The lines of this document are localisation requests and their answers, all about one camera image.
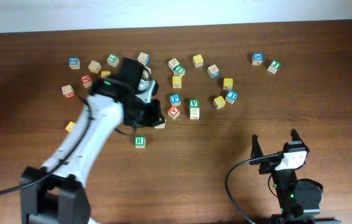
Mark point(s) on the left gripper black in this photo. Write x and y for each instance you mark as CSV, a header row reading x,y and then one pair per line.
x,y
152,117

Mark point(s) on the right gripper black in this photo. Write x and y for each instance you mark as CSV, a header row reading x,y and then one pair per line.
x,y
268,163

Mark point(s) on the green R block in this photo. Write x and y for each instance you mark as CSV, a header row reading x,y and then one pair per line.
x,y
140,142

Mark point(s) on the yellow S block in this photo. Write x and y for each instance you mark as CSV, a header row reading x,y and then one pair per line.
x,y
161,125

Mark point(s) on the yellow block near arm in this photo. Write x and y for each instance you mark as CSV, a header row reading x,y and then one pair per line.
x,y
69,127

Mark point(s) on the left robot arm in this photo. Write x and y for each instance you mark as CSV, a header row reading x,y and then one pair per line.
x,y
55,193

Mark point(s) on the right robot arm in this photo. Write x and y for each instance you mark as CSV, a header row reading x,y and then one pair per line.
x,y
299,199

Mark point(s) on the red V block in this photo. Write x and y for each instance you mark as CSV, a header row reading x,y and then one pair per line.
x,y
173,112

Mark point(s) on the blue P block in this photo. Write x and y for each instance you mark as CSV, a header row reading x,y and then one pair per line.
x,y
175,100

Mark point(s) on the wooden block green side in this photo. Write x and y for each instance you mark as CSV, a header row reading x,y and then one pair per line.
x,y
146,74

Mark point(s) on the wooden block blue D side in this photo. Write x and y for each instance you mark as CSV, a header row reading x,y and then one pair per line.
x,y
143,58

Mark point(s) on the white X block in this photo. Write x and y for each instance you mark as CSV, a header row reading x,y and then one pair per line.
x,y
194,113

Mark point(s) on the green V block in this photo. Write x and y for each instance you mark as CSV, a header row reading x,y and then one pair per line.
x,y
194,103

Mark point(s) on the green Z block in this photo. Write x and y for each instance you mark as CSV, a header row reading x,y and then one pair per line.
x,y
179,71

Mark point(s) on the green L block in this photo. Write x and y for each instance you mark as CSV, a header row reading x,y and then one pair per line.
x,y
112,60

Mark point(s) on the red block upper left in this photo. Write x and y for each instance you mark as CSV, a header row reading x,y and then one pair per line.
x,y
86,81

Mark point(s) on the plain wooden block centre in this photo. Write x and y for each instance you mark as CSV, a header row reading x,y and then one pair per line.
x,y
173,63

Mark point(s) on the plain wooden block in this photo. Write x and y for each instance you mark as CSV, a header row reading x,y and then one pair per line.
x,y
94,67
173,63

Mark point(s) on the plain wooden block upper left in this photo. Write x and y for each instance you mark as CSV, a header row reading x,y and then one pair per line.
x,y
94,67

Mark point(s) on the blue I block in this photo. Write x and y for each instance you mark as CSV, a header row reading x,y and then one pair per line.
x,y
231,96

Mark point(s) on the wooden block red side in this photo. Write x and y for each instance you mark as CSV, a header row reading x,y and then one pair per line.
x,y
68,91

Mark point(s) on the green J block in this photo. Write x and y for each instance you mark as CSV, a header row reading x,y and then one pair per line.
x,y
274,66

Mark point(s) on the blue S block far left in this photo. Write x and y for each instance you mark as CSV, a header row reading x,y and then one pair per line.
x,y
74,63

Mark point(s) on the wooden block blue D front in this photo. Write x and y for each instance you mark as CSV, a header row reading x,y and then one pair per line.
x,y
213,71

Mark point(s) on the blue X block far right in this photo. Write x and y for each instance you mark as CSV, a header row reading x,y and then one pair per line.
x,y
257,58

